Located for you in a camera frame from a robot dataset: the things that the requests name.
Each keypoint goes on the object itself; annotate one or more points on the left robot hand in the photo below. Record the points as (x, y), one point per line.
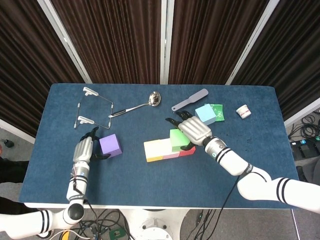
(83, 150)

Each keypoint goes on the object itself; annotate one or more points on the green printed packet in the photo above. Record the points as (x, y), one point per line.
(218, 113)

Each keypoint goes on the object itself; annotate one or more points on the green foam cube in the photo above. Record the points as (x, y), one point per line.
(176, 140)

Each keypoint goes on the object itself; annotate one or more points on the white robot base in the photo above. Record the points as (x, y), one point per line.
(155, 213)

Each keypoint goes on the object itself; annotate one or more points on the blue velvet table cloth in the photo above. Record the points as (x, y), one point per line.
(160, 185)

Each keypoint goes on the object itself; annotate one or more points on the small white jar red label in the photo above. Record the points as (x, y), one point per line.
(243, 112)

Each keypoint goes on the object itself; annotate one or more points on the grey plastic spatula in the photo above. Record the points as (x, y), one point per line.
(190, 100)

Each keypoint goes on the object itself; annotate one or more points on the pink foam cube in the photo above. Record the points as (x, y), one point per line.
(167, 147)

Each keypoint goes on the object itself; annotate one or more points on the black power adapters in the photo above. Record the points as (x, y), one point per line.
(303, 148)

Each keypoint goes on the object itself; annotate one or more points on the white partition post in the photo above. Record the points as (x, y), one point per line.
(64, 37)
(302, 116)
(15, 130)
(167, 37)
(253, 37)

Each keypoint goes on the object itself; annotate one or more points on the small black floor object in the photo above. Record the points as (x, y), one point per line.
(8, 143)

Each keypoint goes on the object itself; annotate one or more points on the red foam cube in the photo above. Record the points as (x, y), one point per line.
(187, 153)

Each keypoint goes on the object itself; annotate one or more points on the small green box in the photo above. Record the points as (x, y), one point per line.
(117, 234)

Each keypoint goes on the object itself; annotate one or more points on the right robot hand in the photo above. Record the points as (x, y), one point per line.
(196, 131)

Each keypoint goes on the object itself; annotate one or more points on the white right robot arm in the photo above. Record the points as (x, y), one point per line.
(230, 160)

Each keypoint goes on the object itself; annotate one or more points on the purple foam cube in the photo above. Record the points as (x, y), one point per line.
(111, 146)

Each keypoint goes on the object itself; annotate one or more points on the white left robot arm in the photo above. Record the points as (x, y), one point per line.
(77, 180)

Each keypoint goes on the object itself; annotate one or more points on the white table frame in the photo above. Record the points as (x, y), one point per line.
(150, 205)

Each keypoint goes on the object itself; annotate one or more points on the light blue foam cube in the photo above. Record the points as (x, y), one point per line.
(207, 113)

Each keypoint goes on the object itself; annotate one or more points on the yellow pink block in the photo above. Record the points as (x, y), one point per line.
(153, 150)

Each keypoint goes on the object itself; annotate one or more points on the person in black clothing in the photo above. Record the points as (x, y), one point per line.
(12, 172)

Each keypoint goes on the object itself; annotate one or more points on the brown pleated curtain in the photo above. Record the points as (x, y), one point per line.
(295, 50)
(212, 37)
(25, 62)
(112, 37)

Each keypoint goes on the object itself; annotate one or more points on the yellow floor tape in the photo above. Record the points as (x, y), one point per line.
(65, 236)

